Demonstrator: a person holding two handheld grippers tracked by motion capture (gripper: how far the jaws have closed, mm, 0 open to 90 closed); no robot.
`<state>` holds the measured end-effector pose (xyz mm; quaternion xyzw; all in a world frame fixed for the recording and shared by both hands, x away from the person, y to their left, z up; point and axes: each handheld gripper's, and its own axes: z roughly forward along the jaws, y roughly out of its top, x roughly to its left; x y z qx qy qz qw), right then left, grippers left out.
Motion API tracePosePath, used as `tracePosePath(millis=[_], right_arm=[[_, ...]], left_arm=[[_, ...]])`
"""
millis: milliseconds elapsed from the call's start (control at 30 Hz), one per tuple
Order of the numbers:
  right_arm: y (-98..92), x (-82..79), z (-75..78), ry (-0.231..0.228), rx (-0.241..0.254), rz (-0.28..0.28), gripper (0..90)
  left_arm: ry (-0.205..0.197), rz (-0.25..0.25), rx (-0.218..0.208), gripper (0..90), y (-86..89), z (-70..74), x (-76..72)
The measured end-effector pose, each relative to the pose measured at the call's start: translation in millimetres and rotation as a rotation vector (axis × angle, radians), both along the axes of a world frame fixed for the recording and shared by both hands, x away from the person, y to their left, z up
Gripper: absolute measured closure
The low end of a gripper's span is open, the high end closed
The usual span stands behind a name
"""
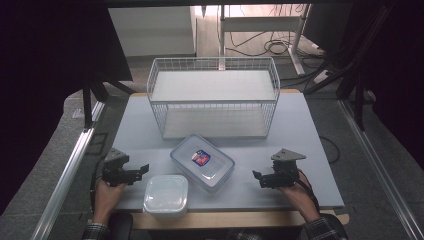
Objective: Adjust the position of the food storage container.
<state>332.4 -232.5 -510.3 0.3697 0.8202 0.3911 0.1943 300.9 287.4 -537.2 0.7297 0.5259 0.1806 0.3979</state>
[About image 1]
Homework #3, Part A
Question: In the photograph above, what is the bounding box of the white power strip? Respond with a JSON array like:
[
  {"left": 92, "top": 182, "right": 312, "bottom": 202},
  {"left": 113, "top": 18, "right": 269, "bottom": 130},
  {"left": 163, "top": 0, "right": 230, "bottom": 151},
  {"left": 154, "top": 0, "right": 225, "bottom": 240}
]
[{"left": 312, "top": 69, "right": 332, "bottom": 85}]

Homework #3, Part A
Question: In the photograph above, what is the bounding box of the dark floor hatch cover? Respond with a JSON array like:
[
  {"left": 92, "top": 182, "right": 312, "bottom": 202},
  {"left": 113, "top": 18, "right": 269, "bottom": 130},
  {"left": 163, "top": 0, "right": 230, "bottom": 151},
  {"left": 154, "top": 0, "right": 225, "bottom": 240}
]
[{"left": 86, "top": 132, "right": 110, "bottom": 156}]

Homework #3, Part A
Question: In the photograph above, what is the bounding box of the white square plastic container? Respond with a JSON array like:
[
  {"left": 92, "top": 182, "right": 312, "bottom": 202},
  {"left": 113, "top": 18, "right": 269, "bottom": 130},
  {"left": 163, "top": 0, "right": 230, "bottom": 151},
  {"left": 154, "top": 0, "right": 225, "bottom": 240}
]
[{"left": 142, "top": 174, "right": 190, "bottom": 218}]

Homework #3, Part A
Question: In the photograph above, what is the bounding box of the white wire shelf rack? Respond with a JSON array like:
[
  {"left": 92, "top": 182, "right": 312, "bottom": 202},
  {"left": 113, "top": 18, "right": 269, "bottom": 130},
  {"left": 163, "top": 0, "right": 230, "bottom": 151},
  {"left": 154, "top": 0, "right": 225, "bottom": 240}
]
[{"left": 146, "top": 56, "right": 281, "bottom": 141}]

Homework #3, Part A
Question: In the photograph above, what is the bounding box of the person's left hand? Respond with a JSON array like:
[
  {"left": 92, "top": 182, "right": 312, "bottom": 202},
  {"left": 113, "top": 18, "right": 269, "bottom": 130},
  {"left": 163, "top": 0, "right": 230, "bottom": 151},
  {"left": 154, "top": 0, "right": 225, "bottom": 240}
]
[{"left": 92, "top": 179, "right": 128, "bottom": 226}]

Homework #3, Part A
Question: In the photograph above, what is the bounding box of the tangle of black floor cables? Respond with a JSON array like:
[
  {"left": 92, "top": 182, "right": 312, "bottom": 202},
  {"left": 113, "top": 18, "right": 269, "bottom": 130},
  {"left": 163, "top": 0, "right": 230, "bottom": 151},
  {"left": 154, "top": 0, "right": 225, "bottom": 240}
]
[{"left": 226, "top": 30, "right": 323, "bottom": 58}]

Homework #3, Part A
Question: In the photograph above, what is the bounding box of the black looped floor cable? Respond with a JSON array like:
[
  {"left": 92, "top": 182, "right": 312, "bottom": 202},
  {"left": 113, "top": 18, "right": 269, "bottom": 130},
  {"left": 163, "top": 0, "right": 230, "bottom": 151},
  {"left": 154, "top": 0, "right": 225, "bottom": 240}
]
[{"left": 318, "top": 135, "right": 342, "bottom": 165}]

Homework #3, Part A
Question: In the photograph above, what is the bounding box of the pale grey table board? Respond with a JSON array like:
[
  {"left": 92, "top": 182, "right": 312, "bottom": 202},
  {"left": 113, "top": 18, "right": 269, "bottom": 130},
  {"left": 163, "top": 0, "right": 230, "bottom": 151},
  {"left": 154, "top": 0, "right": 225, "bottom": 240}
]
[{"left": 112, "top": 92, "right": 346, "bottom": 212}]

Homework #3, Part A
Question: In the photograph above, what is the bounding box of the clear rectangular container with label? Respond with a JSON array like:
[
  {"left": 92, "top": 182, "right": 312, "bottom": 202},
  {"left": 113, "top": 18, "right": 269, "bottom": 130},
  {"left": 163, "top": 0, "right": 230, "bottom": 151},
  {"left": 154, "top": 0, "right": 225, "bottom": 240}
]
[{"left": 169, "top": 133, "right": 236, "bottom": 194}]

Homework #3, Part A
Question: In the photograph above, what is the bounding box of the aluminium floor rail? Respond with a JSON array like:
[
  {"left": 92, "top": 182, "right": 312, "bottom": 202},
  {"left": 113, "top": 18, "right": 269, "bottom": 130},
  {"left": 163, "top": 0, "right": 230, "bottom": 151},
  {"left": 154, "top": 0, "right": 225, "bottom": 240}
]
[
  {"left": 30, "top": 100, "right": 106, "bottom": 240},
  {"left": 337, "top": 99, "right": 424, "bottom": 240}
]

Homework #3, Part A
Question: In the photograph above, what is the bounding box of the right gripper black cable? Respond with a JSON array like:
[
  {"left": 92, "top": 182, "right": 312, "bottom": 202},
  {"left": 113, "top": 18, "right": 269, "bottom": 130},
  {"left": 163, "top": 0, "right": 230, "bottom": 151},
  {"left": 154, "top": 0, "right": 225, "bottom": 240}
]
[{"left": 296, "top": 169, "right": 322, "bottom": 214}]

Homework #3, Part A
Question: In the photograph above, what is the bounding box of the black metal stand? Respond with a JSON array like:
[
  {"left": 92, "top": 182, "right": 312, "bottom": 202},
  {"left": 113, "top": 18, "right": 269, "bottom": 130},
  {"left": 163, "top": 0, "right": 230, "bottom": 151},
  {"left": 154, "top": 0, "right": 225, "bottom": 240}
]
[
  {"left": 81, "top": 71, "right": 136, "bottom": 132},
  {"left": 302, "top": 3, "right": 398, "bottom": 133}
]

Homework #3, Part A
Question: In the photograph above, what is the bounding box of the person's right hand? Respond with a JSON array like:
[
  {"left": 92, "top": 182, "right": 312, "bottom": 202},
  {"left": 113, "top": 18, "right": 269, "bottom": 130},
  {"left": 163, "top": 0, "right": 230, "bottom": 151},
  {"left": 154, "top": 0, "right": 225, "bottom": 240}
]
[{"left": 277, "top": 171, "right": 321, "bottom": 224}]

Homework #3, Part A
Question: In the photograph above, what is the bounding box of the white cabinet panel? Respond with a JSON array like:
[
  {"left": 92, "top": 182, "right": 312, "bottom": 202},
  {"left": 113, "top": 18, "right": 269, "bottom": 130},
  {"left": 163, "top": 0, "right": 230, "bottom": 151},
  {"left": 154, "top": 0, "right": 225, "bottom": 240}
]
[{"left": 107, "top": 6, "right": 197, "bottom": 58}]

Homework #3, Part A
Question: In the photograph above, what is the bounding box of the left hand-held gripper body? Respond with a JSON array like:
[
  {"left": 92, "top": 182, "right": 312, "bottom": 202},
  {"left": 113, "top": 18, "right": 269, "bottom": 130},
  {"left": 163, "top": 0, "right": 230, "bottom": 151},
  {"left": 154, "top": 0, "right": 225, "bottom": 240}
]
[{"left": 101, "top": 147, "right": 135, "bottom": 188}]

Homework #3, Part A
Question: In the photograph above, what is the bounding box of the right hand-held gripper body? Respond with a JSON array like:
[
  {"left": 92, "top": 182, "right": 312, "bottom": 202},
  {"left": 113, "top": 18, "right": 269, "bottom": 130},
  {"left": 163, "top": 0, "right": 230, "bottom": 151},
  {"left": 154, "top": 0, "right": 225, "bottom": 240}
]
[{"left": 270, "top": 147, "right": 307, "bottom": 190}]

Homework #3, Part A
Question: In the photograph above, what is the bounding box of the black chair seat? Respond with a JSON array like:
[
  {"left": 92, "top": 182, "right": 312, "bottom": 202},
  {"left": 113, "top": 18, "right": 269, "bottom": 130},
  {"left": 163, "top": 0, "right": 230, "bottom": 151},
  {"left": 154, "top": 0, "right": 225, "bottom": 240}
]
[{"left": 108, "top": 212, "right": 134, "bottom": 240}]

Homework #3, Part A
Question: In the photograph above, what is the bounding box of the white metal-legged desk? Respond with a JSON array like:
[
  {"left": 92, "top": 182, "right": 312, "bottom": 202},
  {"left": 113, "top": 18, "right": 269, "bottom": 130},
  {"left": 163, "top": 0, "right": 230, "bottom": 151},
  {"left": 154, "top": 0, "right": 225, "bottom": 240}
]
[{"left": 218, "top": 3, "right": 313, "bottom": 77}]

